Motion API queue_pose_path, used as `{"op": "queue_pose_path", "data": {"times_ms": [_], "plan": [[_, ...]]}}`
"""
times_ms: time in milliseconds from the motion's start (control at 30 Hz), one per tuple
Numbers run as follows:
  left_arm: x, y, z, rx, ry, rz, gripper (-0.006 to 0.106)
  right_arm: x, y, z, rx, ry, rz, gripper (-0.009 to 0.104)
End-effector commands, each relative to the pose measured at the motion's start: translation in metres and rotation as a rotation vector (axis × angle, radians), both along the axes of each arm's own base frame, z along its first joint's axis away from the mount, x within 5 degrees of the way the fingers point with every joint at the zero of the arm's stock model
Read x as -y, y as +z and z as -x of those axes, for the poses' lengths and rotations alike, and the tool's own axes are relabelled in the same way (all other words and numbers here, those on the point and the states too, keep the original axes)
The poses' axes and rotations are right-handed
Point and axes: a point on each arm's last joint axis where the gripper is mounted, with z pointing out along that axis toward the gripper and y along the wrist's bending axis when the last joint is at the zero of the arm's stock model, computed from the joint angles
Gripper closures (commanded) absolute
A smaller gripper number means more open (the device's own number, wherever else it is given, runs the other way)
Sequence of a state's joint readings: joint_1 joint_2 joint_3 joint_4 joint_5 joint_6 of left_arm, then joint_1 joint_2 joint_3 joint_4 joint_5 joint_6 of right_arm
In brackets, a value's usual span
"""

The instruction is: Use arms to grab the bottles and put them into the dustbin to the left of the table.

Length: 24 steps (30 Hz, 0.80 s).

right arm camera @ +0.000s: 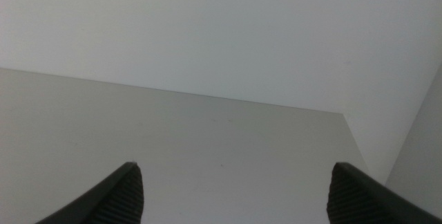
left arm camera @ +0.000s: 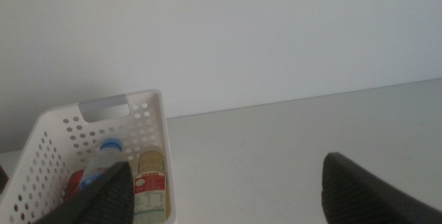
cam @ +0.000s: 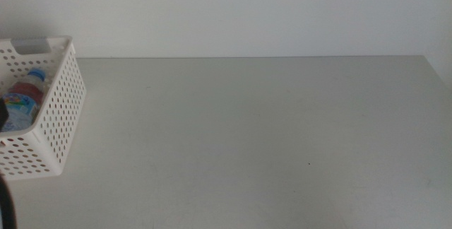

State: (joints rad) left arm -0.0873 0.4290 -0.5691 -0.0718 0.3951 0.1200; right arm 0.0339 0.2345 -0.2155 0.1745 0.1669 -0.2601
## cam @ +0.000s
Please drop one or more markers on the white perforated plastic basket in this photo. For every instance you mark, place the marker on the white perforated plastic basket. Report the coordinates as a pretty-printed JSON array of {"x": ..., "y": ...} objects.
[{"x": 61, "y": 109}]

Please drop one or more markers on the clear water bottle blue cap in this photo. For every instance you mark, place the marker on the clear water bottle blue cap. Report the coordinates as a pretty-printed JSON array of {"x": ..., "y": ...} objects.
[{"x": 21, "y": 112}]

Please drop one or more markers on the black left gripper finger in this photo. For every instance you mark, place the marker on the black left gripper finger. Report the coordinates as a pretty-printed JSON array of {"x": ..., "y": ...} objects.
[
  {"x": 7, "y": 208},
  {"x": 3, "y": 116}
]

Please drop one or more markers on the red soda can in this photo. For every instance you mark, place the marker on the red soda can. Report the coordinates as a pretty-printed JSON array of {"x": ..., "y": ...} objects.
[{"x": 28, "y": 89}]

